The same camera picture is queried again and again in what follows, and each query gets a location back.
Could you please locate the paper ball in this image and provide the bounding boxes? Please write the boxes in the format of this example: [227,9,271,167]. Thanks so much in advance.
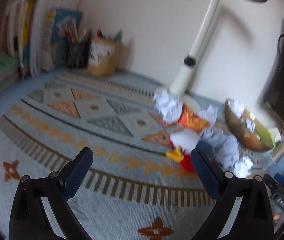
[197,105,218,128]
[201,128,254,178]
[153,89,183,124]

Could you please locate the white red duck plush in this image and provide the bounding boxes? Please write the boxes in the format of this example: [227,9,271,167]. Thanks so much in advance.
[165,129,209,173]

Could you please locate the orange snack wrapper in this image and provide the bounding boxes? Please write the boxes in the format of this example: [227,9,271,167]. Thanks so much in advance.
[178,104,210,134]

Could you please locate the paper ball front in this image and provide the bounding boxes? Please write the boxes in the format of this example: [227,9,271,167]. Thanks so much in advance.
[197,105,218,128]

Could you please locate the brown wooden bowl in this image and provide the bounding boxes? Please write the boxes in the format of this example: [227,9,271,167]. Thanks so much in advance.
[224,99,274,153]

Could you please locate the patterned blue woven mat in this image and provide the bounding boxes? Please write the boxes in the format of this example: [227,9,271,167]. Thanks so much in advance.
[0,73,216,239]

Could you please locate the black mesh pen holder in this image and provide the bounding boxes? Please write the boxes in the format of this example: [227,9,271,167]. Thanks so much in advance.
[66,38,91,69]

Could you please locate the yellow paper pen holder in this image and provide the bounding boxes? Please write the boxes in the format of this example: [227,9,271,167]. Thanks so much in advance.
[87,37,122,77]

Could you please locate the blue cover book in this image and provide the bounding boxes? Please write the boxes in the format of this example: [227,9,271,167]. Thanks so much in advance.
[41,8,82,72]

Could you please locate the white desk lamp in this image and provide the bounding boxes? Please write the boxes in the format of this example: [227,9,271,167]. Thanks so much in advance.
[154,0,269,111]

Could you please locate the yellow spine book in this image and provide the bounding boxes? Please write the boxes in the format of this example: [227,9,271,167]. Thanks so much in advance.
[18,0,35,68]

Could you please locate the white paper stack upright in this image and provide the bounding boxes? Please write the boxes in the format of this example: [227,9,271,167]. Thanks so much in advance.
[29,0,81,77]

